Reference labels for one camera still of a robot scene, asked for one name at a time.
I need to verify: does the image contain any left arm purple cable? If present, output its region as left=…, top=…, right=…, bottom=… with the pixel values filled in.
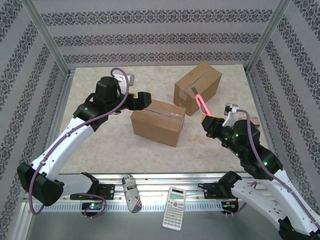
left=28, top=67, right=131, bottom=219

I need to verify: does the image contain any white scientific calculator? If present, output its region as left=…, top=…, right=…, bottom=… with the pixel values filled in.
left=162, top=186, right=188, bottom=233

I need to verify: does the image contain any grey metal shelf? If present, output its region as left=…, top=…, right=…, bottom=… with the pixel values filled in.
left=14, top=201, right=288, bottom=240

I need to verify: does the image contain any pink roller toy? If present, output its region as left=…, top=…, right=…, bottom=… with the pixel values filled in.
left=239, top=113, right=260, bottom=131

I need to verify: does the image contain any aluminium frame post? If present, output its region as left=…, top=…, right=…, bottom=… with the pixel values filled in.
left=246, top=0, right=292, bottom=73
left=21, top=0, right=70, bottom=76

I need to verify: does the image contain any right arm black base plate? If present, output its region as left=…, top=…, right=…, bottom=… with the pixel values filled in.
left=203, top=181, right=250, bottom=200

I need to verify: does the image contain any pink utility knife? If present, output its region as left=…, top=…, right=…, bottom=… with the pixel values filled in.
left=191, top=86, right=215, bottom=118

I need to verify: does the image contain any long aluminium frame rail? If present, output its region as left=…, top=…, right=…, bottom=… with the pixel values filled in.
left=23, top=171, right=298, bottom=202

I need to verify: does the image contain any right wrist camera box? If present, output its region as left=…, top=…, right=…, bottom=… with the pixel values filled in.
left=223, top=102, right=245, bottom=127

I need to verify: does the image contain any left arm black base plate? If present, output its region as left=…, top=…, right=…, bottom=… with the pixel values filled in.
left=69, top=183, right=116, bottom=201

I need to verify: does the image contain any aluminium side rail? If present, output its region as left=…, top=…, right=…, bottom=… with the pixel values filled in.
left=246, top=68, right=279, bottom=157
left=36, top=69, right=76, bottom=176

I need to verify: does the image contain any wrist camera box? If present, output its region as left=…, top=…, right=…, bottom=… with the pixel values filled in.
left=119, top=72, right=136, bottom=88
left=223, top=102, right=245, bottom=127

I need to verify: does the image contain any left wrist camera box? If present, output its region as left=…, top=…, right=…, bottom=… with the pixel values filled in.
left=119, top=72, right=136, bottom=88

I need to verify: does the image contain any brown cardboard box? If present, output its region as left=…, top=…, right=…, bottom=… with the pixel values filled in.
left=173, top=61, right=223, bottom=117
left=130, top=98, right=187, bottom=148

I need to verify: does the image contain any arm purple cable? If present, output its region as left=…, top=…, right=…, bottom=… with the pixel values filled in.
left=224, top=108, right=320, bottom=231
left=28, top=67, right=131, bottom=219

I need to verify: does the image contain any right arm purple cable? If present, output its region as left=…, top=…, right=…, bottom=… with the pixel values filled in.
left=224, top=108, right=320, bottom=231

